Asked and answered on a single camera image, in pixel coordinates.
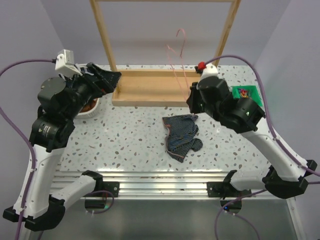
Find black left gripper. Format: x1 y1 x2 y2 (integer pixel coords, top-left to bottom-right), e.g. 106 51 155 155
65 61 122 120

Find navy striped underwear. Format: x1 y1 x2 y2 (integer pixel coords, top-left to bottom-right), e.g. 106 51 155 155
162 114 203 163

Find pink wire hanger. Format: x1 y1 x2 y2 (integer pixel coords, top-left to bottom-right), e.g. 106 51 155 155
165 28 190 101

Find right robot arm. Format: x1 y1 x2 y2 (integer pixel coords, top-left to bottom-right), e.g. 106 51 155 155
186 76 318 199

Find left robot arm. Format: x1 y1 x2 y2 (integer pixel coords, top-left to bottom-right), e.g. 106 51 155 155
3 63 122 232

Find orange garment in basket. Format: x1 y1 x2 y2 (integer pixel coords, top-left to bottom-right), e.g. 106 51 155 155
80 98 98 113

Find colourful clothespins in bin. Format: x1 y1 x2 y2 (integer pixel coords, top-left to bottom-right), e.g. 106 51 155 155
237 88 251 98

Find white laundry basket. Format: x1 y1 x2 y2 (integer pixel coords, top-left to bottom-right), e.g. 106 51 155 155
75 98 100 119

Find green clothespin bin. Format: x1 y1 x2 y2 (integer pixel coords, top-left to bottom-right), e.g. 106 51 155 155
231 85 263 107

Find wooden hanging rack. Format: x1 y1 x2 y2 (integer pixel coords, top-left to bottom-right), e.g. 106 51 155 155
89 0 243 108

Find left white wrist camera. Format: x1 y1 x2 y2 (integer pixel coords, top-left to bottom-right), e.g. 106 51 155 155
55 49 82 78

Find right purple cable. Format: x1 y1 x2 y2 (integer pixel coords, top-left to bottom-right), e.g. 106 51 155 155
204 54 320 240

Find purple cable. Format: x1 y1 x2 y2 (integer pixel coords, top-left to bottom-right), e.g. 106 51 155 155
0 57 116 240
204 54 320 240

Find aluminium mounting rail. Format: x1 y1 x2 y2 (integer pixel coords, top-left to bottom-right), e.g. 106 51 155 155
34 171 293 201

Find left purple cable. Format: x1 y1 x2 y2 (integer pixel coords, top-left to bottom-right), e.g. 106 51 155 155
0 57 116 240

